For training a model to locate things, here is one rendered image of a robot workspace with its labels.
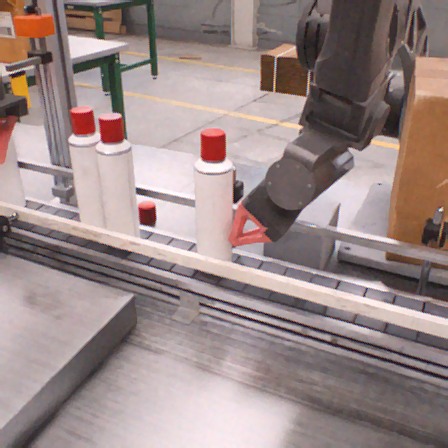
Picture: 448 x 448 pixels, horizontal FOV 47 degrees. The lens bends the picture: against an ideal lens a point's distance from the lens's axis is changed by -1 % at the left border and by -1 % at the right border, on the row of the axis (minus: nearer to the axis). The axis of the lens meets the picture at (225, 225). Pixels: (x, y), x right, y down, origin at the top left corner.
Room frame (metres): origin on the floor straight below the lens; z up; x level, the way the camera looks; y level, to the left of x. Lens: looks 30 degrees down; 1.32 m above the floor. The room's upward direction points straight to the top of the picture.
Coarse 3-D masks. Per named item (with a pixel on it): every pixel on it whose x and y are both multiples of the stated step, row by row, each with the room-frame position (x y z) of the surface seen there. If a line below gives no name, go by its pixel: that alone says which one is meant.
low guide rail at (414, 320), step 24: (24, 216) 0.73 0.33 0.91; (48, 216) 0.72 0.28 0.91; (96, 240) 0.67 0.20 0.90; (120, 240) 0.65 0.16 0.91; (144, 240) 0.65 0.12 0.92; (192, 264) 0.60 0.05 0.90; (216, 264) 0.59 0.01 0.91; (264, 288) 0.56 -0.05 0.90; (288, 288) 0.54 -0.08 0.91; (312, 288) 0.53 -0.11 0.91; (360, 312) 0.50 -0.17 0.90; (384, 312) 0.49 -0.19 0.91; (408, 312) 0.48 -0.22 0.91
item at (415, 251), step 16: (32, 160) 0.83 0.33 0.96; (64, 176) 0.79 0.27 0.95; (144, 192) 0.72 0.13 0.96; (160, 192) 0.71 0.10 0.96; (304, 224) 0.61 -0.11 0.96; (320, 224) 0.61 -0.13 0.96; (352, 240) 0.58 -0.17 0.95; (368, 240) 0.57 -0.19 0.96; (384, 240) 0.57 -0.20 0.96; (416, 256) 0.55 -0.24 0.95; (432, 256) 0.54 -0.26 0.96
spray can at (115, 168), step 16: (112, 128) 0.68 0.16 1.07; (112, 144) 0.68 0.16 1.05; (128, 144) 0.70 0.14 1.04; (96, 160) 0.69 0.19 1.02; (112, 160) 0.67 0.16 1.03; (128, 160) 0.69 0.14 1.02; (112, 176) 0.67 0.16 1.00; (128, 176) 0.68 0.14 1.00; (112, 192) 0.67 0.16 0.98; (128, 192) 0.68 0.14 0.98; (112, 208) 0.67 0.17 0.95; (128, 208) 0.68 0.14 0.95; (112, 224) 0.67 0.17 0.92; (128, 224) 0.68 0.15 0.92
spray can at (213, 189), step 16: (208, 128) 0.65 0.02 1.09; (208, 144) 0.62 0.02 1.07; (224, 144) 0.63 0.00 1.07; (208, 160) 0.62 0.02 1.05; (224, 160) 0.63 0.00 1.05; (208, 176) 0.61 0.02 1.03; (224, 176) 0.61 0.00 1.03; (208, 192) 0.61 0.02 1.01; (224, 192) 0.61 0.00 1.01; (208, 208) 0.61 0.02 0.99; (224, 208) 0.61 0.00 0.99; (208, 224) 0.61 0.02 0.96; (224, 224) 0.61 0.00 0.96; (208, 240) 0.61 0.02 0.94; (224, 240) 0.61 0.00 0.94; (208, 256) 0.61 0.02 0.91; (224, 256) 0.61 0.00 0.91
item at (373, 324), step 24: (72, 216) 0.78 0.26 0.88; (72, 240) 0.70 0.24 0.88; (168, 240) 0.70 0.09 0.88; (144, 264) 0.64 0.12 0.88; (168, 264) 0.63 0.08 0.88; (240, 264) 0.63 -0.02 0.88; (264, 264) 0.63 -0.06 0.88; (240, 288) 0.58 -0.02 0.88; (336, 288) 0.58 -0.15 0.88; (360, 288) 0.58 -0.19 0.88; (312, 312) 0.53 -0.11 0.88; (336, 312) 0.52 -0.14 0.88; (432, 312) 0.52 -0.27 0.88; (408, 336) 0.48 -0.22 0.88; (432, 336) 0.48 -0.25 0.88
